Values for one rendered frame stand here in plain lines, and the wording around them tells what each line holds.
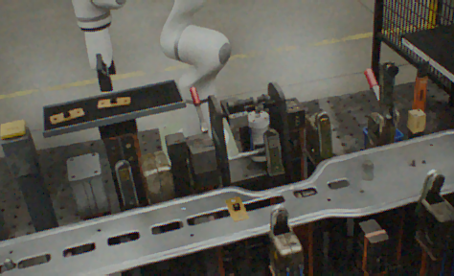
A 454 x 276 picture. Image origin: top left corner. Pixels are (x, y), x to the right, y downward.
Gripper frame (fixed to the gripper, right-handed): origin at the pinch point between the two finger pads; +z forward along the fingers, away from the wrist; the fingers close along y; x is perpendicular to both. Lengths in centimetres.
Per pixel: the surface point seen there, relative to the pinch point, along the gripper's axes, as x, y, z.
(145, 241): 7.1, 37.4, 23.1
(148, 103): 9.5, 2.1, 7.2
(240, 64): 50, -243, 124
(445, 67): 100, -21, 20
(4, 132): -27.1, 8.5, 7.2
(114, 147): -1.4, 5.2, 17.6
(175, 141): 15.7, 12.6, 13.2
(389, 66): 72, 7, 2
